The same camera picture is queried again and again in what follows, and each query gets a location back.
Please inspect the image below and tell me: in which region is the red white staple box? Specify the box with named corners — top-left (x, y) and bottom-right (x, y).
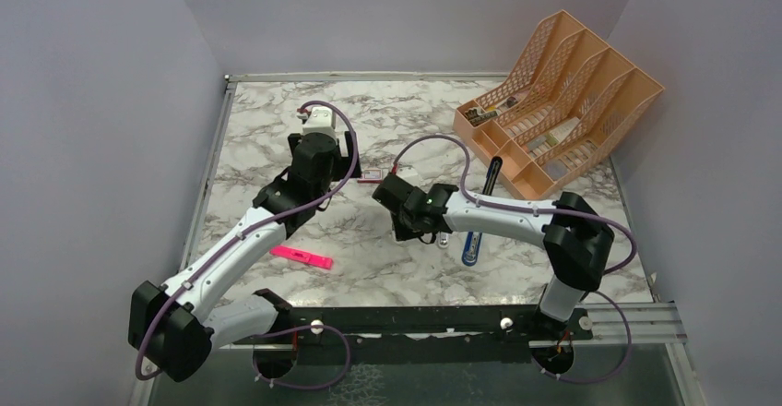
top-left (357, 169), bottom-right (385, 184)

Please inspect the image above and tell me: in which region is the purple cable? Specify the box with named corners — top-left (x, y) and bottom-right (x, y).
top-left (134, 100), bottom-right (361, 391)
top-left (392, 134), bottom-right (639, 388)

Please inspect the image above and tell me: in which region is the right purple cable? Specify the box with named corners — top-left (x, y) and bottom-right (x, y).
top-left (392, 134), bottom-right (639, 388)

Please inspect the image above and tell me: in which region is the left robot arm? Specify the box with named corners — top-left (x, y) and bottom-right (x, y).
top-left (128, 129), bottom-right (360, 382)

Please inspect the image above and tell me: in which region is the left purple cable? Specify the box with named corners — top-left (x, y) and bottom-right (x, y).
top-left (134, 100), bottom-right (361, 391)

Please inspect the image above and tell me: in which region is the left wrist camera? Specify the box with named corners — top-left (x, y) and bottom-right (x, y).
top-left (299, 107), bottom-right (337, 139)

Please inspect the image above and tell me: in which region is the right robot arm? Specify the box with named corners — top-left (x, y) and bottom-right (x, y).
top-left (373, 175), bottom-right (615, 339)

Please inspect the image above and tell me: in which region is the orange mesh file organizer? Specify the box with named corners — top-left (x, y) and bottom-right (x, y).
top-left (453, 10), bottom-right (664, 199)

